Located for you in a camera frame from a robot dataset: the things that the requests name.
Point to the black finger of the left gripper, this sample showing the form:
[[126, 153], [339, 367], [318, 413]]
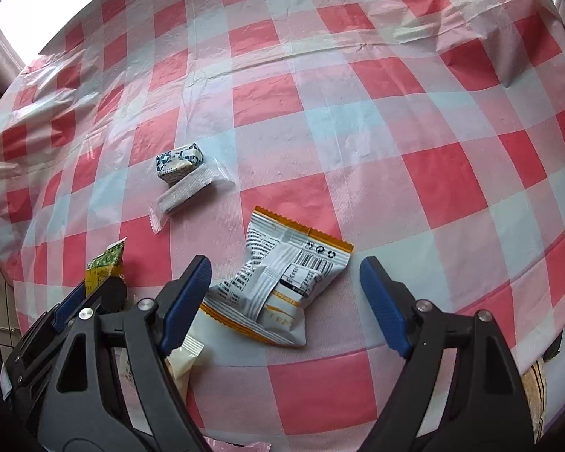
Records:
[[109, 297]]

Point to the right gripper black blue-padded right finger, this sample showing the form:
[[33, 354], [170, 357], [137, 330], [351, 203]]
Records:
[[486, 408]]

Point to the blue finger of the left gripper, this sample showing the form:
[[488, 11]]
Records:
[[66, 308]]

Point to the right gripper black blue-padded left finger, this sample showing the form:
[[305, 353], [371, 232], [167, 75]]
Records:
[[83, 408]]

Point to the yellow green pea packet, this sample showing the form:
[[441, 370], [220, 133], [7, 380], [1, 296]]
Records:
[[109, 263]]

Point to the cream snack wrapper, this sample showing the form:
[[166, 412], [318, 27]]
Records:
[[180, 362]]

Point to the small blue white candy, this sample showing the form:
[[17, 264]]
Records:
[[173, 165]]

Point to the clear grey wafer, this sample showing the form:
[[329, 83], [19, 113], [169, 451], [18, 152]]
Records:
[[207, 174]]

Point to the white orange snack packet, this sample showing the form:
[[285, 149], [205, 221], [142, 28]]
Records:
[[287, 266]]

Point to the pink snack packet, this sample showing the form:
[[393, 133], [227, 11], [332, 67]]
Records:
[[222, 446]]

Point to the striped towel sofa cover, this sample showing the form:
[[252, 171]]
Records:
[[534, 381]]

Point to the red white checkered tablecloth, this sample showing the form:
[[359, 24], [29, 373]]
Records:
[[427, 133]]

